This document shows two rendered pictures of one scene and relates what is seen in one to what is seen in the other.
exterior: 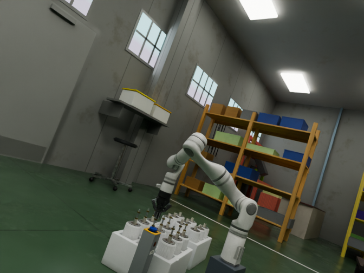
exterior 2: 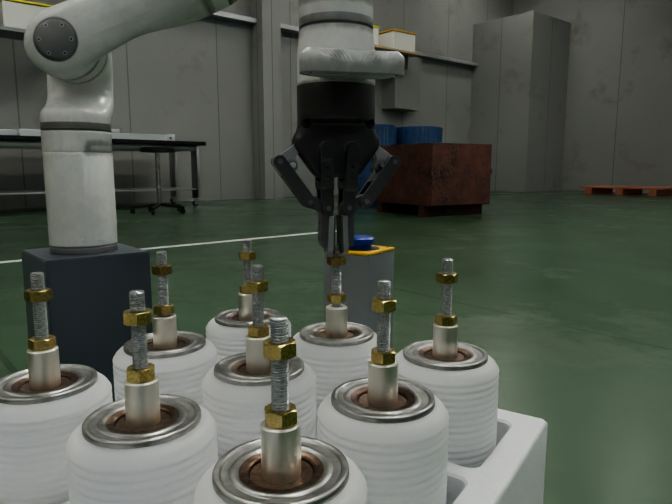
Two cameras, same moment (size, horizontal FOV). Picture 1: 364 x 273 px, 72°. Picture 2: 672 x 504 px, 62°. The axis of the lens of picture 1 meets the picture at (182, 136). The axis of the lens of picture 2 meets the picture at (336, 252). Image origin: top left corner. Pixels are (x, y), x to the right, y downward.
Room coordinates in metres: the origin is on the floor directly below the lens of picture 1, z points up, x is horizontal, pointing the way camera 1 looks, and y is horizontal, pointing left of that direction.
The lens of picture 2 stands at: (2.04, 0.08, 0.42)
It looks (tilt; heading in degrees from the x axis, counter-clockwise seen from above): 8 degrees down; 190
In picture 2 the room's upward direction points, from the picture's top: straight up
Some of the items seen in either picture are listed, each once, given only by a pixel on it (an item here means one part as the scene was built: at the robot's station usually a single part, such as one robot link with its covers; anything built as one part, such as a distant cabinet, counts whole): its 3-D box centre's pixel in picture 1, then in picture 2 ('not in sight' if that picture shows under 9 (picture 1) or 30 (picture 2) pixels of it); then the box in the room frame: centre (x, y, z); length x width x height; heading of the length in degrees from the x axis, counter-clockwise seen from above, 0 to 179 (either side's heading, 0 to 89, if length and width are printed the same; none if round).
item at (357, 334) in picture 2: not in sight; (336, 334); (1.50, -0.02, 0.25); 0.08 x 0.08 x 0.01
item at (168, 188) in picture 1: (166, 185); (340, 49); (1.51, -0.01, 0.53); 0.11 x 0.09 x 0.06; 24
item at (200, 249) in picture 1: (180, 241); not in sight; (2.09, -0.27, 0.09); 0.39 x 0.39 x 0.18; 65
